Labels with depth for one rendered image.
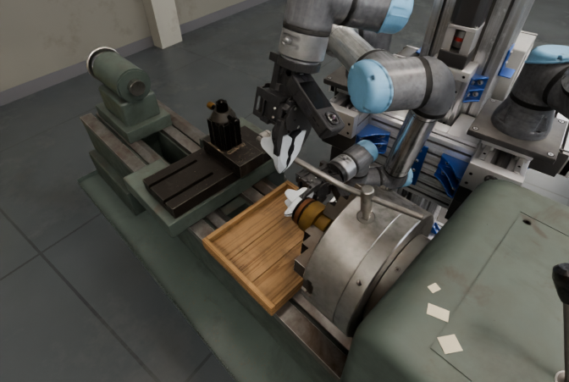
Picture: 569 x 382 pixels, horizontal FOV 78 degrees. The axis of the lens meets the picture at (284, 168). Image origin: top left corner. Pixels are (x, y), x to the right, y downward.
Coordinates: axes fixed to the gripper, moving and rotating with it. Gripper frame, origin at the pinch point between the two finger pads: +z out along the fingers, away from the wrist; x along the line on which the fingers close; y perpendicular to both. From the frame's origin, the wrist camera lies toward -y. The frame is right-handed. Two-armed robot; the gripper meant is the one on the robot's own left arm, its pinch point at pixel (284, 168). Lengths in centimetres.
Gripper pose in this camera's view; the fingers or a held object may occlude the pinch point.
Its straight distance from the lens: 66.0
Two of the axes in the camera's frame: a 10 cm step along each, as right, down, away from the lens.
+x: -6.8, 2.5, -6.9
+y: -7.1, -4.8, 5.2
